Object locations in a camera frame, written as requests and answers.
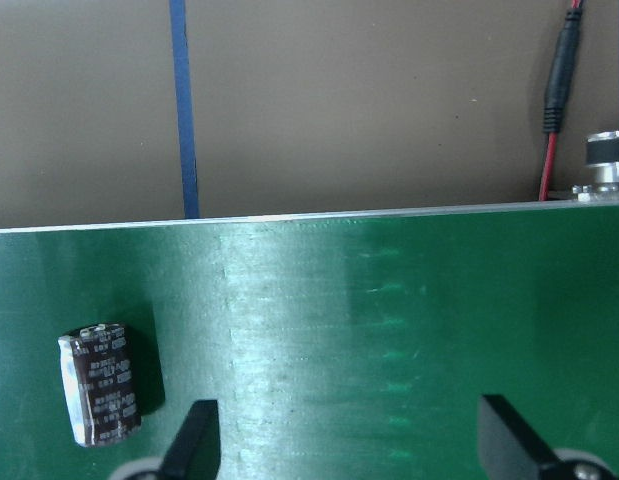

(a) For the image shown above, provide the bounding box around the green conveyor belt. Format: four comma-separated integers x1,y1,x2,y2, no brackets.
0,202,619,479

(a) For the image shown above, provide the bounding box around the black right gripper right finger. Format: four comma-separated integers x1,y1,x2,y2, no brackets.
476,393,619,480

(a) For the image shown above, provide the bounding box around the brown electrolytic capacitor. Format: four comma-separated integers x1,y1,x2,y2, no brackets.
57,323,141,448

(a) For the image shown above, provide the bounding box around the silver conveyor motor pulley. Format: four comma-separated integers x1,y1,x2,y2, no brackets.
548,130,619,203

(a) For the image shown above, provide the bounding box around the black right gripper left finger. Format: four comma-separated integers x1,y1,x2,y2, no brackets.
108,398,223,480

